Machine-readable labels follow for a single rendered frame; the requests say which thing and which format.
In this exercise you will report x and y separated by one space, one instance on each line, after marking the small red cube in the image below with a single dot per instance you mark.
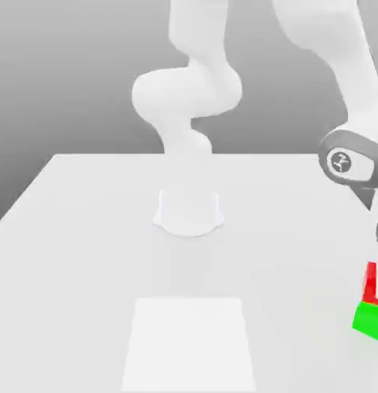
370 285

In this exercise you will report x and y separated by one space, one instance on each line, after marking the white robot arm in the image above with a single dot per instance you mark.
188 92

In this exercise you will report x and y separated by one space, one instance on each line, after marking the small green cube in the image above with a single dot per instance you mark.
368 321

